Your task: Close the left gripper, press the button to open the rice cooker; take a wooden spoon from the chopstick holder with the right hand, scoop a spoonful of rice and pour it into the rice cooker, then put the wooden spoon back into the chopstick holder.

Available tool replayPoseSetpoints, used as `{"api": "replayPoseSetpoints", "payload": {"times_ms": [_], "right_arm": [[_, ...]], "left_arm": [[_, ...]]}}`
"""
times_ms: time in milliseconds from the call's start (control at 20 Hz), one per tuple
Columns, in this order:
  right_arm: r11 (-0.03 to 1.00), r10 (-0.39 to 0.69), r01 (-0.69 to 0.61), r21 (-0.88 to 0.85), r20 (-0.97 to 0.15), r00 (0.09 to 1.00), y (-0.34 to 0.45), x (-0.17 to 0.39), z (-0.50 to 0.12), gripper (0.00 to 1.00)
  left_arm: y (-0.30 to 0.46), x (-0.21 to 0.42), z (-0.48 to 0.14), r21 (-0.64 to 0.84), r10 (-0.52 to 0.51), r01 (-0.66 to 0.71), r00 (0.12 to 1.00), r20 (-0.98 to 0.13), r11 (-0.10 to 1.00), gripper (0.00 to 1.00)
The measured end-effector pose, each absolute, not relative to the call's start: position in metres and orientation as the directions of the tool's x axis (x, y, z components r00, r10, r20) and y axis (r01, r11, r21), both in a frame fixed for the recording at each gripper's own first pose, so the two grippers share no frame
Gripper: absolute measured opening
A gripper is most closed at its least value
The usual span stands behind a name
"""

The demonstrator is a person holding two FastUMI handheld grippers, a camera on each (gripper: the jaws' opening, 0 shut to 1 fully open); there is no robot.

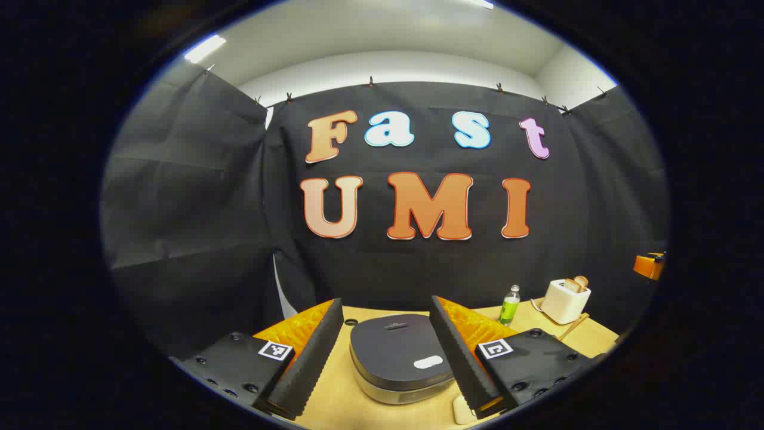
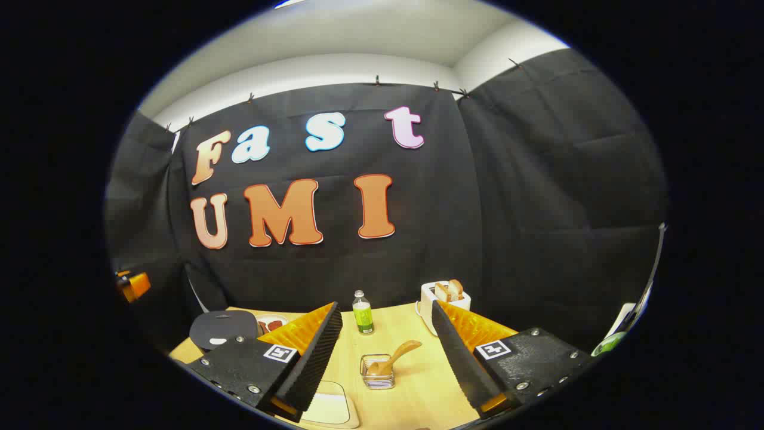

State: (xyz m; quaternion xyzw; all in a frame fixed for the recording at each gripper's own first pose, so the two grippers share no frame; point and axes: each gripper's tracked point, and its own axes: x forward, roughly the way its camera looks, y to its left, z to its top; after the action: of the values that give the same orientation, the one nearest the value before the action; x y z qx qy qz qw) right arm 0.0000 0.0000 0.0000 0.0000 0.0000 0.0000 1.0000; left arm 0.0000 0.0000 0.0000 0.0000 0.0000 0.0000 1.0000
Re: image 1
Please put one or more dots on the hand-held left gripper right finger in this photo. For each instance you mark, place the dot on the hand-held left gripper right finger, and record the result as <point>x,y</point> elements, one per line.
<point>456,358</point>

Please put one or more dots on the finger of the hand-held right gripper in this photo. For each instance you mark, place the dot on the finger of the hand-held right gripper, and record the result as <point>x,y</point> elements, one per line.
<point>649,266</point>

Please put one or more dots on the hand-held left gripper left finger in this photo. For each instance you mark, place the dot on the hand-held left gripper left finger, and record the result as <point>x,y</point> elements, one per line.
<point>310,358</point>

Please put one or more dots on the black rice cooker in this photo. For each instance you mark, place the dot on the black rice cooker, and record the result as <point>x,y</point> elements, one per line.
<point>394,352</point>

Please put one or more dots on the wooden spoon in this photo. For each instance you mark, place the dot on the wooden spoon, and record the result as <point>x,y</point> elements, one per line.
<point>574,326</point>

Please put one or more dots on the pale rounded board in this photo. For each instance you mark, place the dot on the pale rounded board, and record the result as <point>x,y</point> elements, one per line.
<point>462,411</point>

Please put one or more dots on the toast bread slice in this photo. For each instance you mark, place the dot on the toast bread slice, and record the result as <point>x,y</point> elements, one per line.
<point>571,286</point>
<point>582,282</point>

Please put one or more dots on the green drink bottle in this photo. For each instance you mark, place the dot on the green drink bottle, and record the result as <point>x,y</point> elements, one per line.
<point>509,310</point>

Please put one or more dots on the white toaster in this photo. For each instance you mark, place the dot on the white toaster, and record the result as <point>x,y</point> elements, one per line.
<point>561,304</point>

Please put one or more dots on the black backdrop cloth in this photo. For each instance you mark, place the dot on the black backdrop cloth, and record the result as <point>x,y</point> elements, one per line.
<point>418,269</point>

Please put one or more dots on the ceiling light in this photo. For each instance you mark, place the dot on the ceiling light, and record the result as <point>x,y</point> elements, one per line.
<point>482,3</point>
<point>205,48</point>

